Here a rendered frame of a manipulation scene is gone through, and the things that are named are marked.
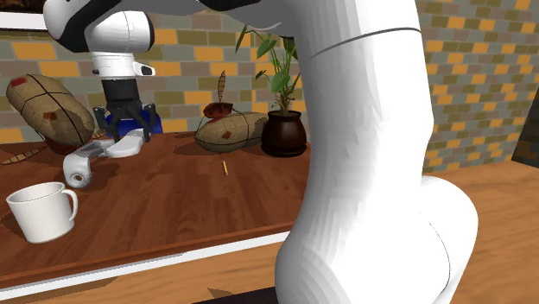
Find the red brown feather ornament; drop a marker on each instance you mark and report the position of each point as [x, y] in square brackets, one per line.
[217, 110]
[23, 156]

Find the blue bowl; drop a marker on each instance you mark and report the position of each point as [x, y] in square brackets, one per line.
[156, 124]

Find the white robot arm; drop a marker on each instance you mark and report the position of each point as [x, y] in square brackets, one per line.
[362, 168]

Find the large brown patched oval figure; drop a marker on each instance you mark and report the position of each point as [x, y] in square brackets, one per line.
[46, 105]

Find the brown wooden table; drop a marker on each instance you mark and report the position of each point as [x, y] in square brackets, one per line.
[177, 202]

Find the potted green plant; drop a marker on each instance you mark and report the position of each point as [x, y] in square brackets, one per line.
[284, 132]

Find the yellow pencil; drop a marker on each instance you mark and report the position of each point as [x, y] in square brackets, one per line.
[225, 168]

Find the white mug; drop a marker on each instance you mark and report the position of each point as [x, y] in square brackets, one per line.
[40, 214]

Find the small brown patched oval figure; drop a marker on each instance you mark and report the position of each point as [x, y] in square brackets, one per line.
[229, 132]

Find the white handheld device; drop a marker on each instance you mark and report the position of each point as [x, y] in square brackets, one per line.
[124, 146]

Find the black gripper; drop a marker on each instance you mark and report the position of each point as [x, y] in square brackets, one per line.
[120, 92]

